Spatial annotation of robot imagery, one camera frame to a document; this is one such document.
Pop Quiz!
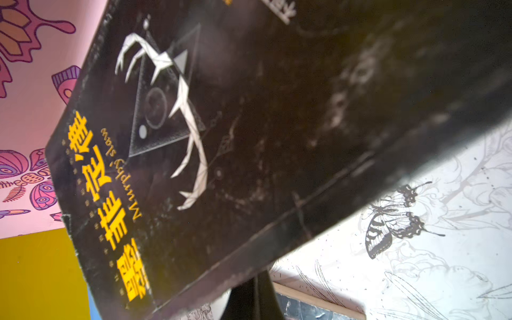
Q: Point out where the yellow pink blue bookshelf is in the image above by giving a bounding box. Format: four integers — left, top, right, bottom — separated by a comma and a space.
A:
1, 229, 99, 319

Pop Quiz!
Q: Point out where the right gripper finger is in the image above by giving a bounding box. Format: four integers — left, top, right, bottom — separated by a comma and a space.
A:
221, 270, 285, 320

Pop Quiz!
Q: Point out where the black Murphy's law book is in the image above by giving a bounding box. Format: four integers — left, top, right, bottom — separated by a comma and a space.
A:
45, 1, 511, 319

